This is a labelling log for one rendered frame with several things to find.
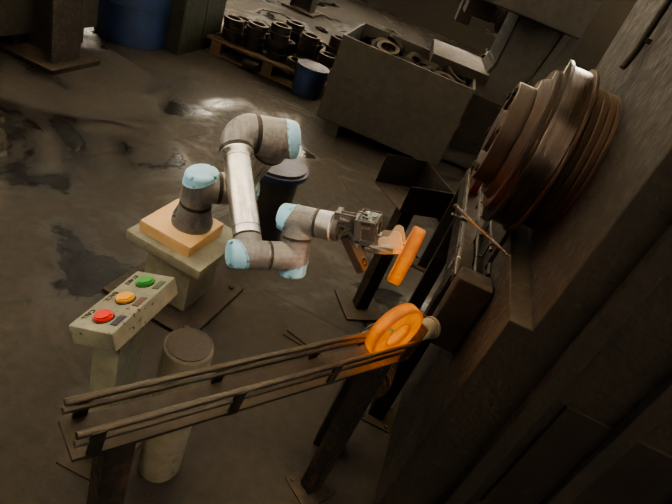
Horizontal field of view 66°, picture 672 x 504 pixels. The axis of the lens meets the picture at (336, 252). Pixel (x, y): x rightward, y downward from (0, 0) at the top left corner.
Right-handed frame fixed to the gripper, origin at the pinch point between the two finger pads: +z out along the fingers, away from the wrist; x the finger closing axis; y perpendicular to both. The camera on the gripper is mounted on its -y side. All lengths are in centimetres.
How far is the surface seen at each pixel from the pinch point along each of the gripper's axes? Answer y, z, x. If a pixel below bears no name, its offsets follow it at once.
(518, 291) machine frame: -5.3, 27.6, 0.4
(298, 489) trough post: -81, -21, -20
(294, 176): -26, -68, 90
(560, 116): 33.3, 27.8, 17.4
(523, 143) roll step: 25.4, 21.3, 18.4
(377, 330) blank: -10.6, -1.8, -20.9
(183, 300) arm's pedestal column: -56, -86, 23
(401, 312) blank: -7.0, 2.5, -16.9
